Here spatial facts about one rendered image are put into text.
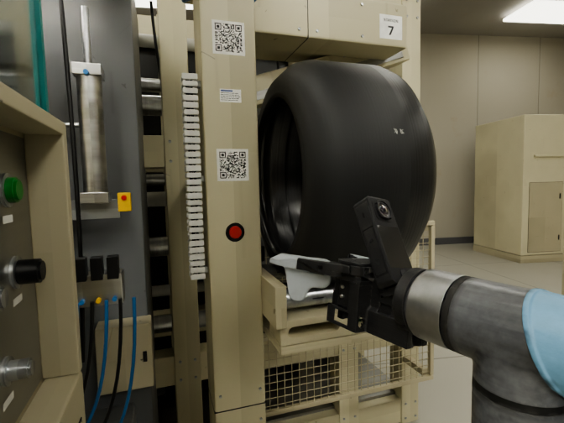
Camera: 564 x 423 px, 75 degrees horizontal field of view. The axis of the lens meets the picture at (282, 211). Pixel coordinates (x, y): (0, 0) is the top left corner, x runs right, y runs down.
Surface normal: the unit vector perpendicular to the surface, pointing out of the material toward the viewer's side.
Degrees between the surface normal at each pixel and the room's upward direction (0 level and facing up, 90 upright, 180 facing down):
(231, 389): 90
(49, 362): 90
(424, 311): 80
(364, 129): 73
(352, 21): 90
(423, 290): 54
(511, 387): 90
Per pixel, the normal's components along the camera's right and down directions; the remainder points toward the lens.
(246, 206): 0.32, 0.07
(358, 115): 0.28, -0.32
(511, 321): -0.73, -0.44
